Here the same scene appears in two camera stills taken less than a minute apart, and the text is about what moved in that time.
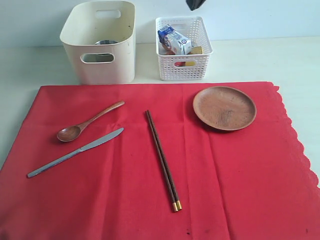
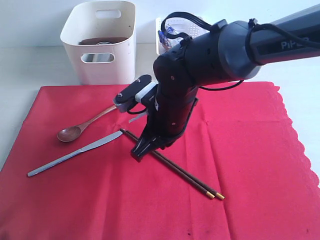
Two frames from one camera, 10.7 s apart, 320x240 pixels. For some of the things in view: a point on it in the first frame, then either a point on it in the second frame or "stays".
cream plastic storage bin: (99, 37) stays
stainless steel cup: (105, 42) stays
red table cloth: (250, 183) stays
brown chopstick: (174, 205) -> (176, 170)
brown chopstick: (178, 202) -> (210, 192)
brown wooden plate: (224, 108) -> (95, 41)
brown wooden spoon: (70, 132) stays
